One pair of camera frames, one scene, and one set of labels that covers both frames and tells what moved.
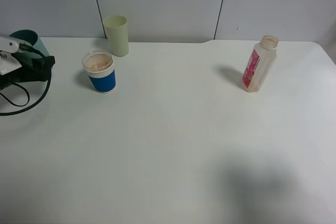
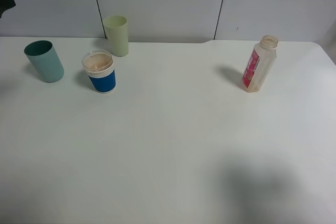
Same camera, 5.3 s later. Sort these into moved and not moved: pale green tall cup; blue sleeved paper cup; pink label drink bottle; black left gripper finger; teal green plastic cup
Moved: teal green plastic cup; black left gripper finger
Not moved: pale green tall cup; pink label drink bottle; blue sleeved paper cup
